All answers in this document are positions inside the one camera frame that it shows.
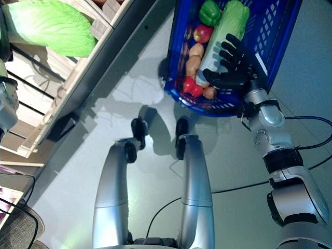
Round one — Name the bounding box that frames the black left robot foot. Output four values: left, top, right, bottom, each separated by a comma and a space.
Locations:
130, 117, 149, 146

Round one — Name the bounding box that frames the wide wooden slat crate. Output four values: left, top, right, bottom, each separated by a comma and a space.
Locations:
0, 25, 125, 159

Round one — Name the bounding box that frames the pale knobbly potato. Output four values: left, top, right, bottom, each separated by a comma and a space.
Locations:
185, 55, 202, 78
202, 87, 218, 100
188, 43, 206, 57

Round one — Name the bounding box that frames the silver left robot leg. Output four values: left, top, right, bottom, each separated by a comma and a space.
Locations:
92, 137, 146, 249

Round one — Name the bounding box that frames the red apple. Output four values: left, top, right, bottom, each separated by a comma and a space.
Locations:
193, 24, 214, 44

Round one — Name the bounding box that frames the black robot foot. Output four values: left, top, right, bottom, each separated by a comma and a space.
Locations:
175, 117, 189, 141
130, 117, 149, 146

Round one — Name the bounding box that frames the wooden display shelf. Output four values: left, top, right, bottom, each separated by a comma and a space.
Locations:
0, 0, 179, 167

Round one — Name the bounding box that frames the long napa cabbage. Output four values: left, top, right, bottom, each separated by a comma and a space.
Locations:
195, 0, 251, 88

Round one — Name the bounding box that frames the silver right robot leg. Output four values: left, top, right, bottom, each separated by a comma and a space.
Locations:
175, 133, 215, 249

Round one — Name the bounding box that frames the bright green lettuce head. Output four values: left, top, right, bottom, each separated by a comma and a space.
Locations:
9, 0, 98, 58

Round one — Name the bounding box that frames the black right robot foot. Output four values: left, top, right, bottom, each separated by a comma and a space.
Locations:
175, 117, 189, 141

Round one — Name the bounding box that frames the dark green bell pepper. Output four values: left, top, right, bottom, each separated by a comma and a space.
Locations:
199, 0, 223, 27

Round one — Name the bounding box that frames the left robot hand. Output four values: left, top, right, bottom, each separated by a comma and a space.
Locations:
0, 7, 13, 78

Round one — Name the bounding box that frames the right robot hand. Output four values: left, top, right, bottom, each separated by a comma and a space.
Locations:
201, 33, 260, 91

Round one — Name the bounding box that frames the black floor cable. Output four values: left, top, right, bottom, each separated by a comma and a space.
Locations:
147, 155, 332, 234

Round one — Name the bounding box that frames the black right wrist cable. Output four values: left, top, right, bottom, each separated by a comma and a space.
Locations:
284, 115, 332, 151

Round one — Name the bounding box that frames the dark robot waist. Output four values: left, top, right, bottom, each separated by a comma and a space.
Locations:
128, 236, 181, 249

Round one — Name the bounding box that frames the blue plastic shopping basket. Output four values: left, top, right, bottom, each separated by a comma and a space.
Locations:
163, 0, 303, 117

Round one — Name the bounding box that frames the red bell pepper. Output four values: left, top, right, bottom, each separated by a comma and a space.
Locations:
182, 76, 204, 98

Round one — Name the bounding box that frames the silver robot leg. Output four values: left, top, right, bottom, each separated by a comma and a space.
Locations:
92, 137, 146, 249
175, 133, 215, 249

